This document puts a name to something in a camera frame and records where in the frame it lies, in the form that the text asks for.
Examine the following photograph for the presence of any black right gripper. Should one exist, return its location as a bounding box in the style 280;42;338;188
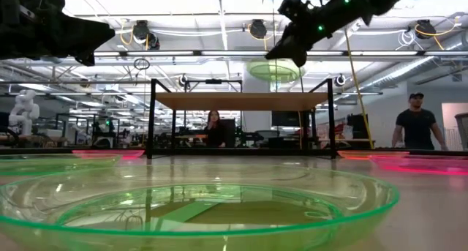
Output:
265;0;343;67

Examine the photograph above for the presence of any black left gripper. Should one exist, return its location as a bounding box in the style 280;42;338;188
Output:
0;0;116;67

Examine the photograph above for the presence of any pink translucent plastic plate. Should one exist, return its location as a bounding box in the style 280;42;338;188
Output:
369;154;468;177
72;149;146;160

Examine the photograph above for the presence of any orange translucent plastic plate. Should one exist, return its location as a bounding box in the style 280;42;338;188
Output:
336;150;410;161

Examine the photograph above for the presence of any green translucent plastic plate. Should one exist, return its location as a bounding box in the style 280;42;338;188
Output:
0;164;401;251
0;154;121;177

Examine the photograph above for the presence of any black monitor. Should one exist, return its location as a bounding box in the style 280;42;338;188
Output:
271;110;301;127

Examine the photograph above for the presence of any white humanoid robot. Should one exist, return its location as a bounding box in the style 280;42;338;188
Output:
7;89;40;137

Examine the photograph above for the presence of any person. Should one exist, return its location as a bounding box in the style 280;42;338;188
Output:
390;91;449;151
203;110;227;149

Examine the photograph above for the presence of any yellow cable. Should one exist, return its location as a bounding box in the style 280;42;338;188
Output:
343;28;375;150

